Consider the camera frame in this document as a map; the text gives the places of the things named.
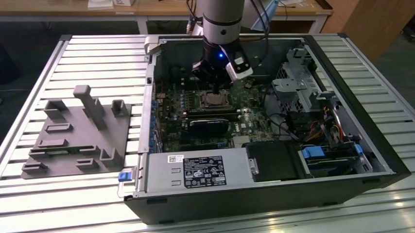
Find green motherboard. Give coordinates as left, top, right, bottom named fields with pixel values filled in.
left=153, top=79, right=277, bottom=151

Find black graphics card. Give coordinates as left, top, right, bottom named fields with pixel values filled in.
left=187, top=117, right=232, bottom=138

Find blue disk carrier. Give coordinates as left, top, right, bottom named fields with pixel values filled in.
left=301, top=143, right=365, bottom=170

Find grey power supply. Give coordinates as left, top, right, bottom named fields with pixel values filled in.
left=142, top=148, right=257, bottom=192

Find black plastic shroud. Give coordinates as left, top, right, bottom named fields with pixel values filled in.
left=245, top=142, right=308, bottom=183

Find brown wooden cabinet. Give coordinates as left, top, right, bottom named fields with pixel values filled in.
left=341, top=0, right=415, bottom=61

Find silver heat sink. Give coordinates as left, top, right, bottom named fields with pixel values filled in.
left=233, top=135, right=253, bottom=147

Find thick black cable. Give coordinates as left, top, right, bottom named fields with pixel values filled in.
left=264, top=92, right=301, bottom=142

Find grey metal bracket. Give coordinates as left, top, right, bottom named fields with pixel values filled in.
left=272, top=78, right=309, bottom=109

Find silver CPU plate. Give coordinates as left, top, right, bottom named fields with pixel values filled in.
left=207, top=93, right=228, bottom=104

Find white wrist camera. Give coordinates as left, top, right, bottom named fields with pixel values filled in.
left=225, top=51, right=256, bottom=81

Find orange and yellow wires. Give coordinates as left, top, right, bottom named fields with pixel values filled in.
left=305, top=120, right=346, bottom=143

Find white paper box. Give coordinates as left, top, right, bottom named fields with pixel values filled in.
left=87, top=0, right=115, bottom=10

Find pale blue teach pendant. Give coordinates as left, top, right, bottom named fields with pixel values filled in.
left=253, top=0, right=280, bottom=31

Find metal socket cover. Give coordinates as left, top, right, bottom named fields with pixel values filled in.
left=201, top=90, right=233, bottom=109

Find CPU socket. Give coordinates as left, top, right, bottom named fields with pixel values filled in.
left=198, top=89, right=234, bottom=110

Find green RAM stick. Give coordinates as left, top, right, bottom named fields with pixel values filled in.
left=47, top=148, right=82, bottom=155

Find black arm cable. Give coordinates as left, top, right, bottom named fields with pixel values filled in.
left=246, top=0, right=273, bottom=68

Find wooden desk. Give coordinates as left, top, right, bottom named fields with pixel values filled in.
left=0, top=0, right=336, bottom=34

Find grey parts rack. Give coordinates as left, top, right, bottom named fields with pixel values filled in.
left=21, top=84, right=134, bottom=180

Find black PC case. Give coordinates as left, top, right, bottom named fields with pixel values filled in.
left=123, top=33, right=413, bottom=225

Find perforated metal drive cage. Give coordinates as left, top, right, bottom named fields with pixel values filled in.
left=281, top=47, right=325, bottom=115

